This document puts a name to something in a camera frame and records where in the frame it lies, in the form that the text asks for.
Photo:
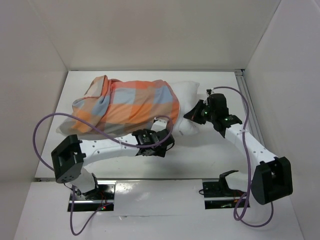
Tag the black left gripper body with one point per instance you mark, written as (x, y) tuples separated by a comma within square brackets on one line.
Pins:
[(160, 152)]

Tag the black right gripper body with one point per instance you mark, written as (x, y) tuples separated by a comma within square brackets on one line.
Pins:
[(200, 110)]

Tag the white pillow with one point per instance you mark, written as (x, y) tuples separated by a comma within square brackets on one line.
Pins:
[(186, 93)]

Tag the orange grey checked pillowcase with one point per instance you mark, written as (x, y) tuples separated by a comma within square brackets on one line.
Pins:
[(120, 107)]

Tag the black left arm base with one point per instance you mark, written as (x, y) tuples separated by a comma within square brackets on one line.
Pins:
[(101, 199)]

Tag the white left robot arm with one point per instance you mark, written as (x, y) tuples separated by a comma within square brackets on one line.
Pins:
[(71, 156)]

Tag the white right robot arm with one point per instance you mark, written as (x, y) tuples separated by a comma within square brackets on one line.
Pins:
[(271, 176)]

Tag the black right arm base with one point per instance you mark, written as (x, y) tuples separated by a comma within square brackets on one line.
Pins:
[(215, 197)]

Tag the aluminium table edge rail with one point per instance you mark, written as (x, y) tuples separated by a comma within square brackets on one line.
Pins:
[(252, 119)]

